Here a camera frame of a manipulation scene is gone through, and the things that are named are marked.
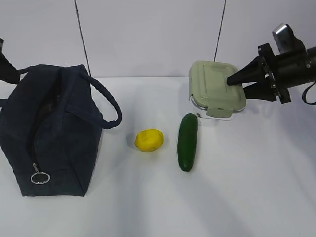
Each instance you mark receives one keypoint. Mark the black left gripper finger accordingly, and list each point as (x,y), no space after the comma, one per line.
(8,73)

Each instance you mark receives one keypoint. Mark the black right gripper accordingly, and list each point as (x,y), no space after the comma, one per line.
(259,68)

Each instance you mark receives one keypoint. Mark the glass container green lid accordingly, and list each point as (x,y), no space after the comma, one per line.
(209,93)

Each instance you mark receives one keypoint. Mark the navy blue lunch bag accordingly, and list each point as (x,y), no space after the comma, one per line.
(50,128)

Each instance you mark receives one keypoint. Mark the green cucumber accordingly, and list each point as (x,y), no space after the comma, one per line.
(187,142)

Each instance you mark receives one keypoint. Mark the yellow lemon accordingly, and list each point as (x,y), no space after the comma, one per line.
(149,140)

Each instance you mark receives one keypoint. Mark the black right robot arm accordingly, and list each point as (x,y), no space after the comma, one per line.
(296,67)

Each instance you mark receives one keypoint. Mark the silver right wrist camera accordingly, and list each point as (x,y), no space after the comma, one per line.
(284,38)

